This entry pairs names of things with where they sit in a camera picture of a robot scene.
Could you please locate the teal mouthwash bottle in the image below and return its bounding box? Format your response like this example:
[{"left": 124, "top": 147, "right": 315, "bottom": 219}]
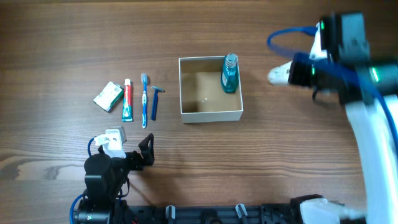
[{"left": 221, "top": 53, "right": 239, "bottom": 93}]

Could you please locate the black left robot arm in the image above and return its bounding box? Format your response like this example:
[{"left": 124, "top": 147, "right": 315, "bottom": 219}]
[{"left": 69, "top": 133, "right": 155, "bottom": 223}]

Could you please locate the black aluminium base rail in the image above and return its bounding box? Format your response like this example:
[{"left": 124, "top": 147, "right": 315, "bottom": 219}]
[{"left": 130, "top": 203, "right": 297, "bottom": 224}]

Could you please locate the red green toothpaste tube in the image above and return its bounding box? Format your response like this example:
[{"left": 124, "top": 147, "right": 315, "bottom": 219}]
[{"left": 122, "top": 78, "right": 133, "bottom": 122}]

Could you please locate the green white soap box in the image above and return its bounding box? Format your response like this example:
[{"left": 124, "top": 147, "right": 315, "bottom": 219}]
[{"left": 93, "top": 82, "right": 124, "bottom": 112}]

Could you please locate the white cream tube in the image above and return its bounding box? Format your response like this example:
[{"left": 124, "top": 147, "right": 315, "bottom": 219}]
[{"left": 268, "top": 61, "right": 292, "bottom": 86}]

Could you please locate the blue disposable razor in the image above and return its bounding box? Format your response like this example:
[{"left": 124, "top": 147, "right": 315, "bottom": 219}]
[{"left": 150, "top": 86, "right": 165, "bottom": 121}]

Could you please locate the blue white toothbrush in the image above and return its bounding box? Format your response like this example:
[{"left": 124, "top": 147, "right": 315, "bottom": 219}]
[{"left": 141, "top": 73, "right": 148, "bottom": 129}]

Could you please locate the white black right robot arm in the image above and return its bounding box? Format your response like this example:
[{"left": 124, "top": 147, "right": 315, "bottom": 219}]
[{"left": 287, "top": 12, "right": 397, "bottom": 223}]

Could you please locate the white open cardboard box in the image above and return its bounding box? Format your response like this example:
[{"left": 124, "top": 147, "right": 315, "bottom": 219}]
[{"left": 178, "top": 56, "right": 244, "bottom": 123}]

